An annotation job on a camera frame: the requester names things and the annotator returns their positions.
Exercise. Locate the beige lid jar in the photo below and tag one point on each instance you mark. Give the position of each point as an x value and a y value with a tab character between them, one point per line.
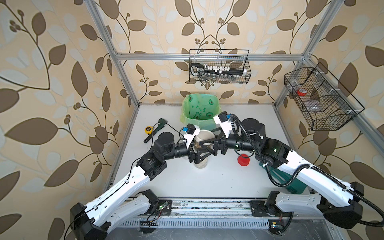
202	164
203	136

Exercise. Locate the black wire basket wall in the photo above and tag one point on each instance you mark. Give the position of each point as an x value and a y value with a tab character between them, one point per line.
329	104
223	66

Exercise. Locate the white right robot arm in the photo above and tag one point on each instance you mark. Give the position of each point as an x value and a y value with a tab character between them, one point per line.
337	201

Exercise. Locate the black wire basket back wall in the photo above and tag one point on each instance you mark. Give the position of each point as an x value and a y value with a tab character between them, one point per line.
223	66

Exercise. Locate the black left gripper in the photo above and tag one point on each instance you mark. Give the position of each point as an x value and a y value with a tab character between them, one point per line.
194	156

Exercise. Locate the black wire basket right wall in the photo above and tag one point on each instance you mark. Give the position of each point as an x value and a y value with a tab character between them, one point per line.
329	104

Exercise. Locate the green bin with bag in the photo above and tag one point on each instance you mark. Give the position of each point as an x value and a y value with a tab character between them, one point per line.
199	110

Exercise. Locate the black socket set rail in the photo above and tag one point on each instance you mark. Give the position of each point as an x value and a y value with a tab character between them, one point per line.
198	70

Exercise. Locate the red object in basket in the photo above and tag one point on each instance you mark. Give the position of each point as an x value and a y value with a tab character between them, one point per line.
302	92

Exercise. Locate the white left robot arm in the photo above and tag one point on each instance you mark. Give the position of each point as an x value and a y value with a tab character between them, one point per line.
98	218

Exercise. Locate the red jar lid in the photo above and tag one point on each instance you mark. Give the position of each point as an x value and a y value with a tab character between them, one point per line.
243	160

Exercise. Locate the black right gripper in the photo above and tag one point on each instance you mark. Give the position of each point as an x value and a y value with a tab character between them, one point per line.
219	138

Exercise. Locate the yellow tape measure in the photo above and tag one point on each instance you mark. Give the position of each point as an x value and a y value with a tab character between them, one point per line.
148	130

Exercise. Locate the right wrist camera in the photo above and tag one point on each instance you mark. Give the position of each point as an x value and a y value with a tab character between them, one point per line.
227	125

